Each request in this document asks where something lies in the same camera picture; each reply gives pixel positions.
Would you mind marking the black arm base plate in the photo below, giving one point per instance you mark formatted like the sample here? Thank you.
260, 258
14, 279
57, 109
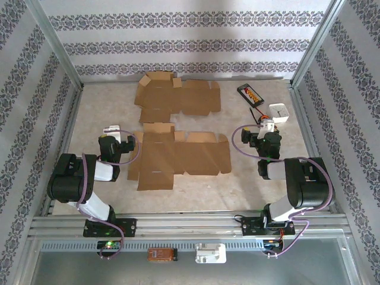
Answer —
249, 227
130, 227

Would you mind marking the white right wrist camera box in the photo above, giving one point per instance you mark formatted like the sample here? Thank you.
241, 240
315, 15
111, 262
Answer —
268, 127

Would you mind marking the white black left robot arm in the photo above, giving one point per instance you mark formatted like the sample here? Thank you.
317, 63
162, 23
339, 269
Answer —
71, 178

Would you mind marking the brown cardboard box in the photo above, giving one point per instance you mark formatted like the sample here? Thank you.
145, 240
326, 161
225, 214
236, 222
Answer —
193, 157
193, 101

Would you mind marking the aluminium side rail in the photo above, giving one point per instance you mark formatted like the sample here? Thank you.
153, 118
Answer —
307, 133
72, 112

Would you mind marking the small controller circuit board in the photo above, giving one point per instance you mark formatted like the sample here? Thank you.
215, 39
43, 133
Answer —
108, 245
271, 243

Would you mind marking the aluminium mounting rail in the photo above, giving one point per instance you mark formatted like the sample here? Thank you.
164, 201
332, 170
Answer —
184, 226

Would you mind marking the grey metal sheet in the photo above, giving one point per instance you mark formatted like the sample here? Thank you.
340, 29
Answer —
267, 270

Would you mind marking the aluminium frame post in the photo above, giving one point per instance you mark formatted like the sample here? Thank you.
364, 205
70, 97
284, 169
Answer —
317, 44
57, 44

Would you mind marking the orange black tape measure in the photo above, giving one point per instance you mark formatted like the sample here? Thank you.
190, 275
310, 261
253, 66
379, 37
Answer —
263, 118

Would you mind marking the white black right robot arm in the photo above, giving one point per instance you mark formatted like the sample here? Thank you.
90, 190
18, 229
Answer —
308, 184

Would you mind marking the white square clock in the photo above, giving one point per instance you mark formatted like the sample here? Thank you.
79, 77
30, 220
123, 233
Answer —
279, 114

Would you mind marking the white plastic bracket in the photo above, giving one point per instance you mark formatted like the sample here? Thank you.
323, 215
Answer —
219, 255

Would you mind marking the orange electronic module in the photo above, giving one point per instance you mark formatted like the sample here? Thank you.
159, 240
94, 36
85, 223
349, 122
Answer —
160, 255

